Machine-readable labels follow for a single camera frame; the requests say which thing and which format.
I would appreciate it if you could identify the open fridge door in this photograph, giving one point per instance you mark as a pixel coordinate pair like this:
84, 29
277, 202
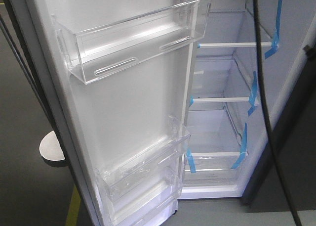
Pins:
116, 76

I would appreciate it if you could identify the white fridge interior body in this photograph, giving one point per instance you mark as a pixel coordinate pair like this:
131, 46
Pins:
225, 119

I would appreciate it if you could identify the yellow floor tape line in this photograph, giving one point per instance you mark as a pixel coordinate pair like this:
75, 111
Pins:
73, 210

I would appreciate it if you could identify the metal stanchion post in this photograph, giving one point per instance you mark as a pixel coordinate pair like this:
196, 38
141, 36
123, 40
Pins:
49, 147

